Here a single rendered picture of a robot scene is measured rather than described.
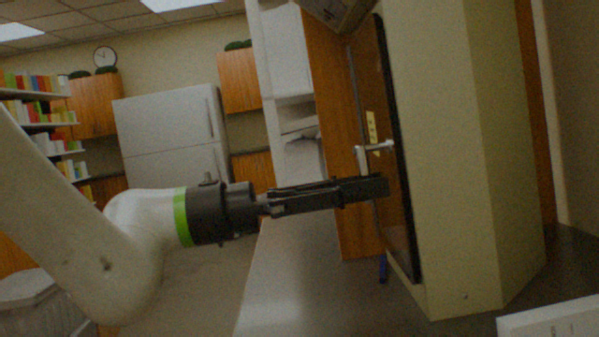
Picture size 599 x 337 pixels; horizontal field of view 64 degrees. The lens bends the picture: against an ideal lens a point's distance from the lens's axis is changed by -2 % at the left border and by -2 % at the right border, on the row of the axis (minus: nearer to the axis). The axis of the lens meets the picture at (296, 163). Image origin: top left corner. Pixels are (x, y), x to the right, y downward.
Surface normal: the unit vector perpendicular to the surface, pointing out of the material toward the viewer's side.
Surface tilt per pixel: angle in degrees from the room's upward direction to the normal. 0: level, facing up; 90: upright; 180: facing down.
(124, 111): 90
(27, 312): 95
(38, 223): 103
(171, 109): 90
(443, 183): 90
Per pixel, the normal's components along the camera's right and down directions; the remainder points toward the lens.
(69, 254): 0.40, 0.21
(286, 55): -0.49, 0.18
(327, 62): 0.01, 0.09
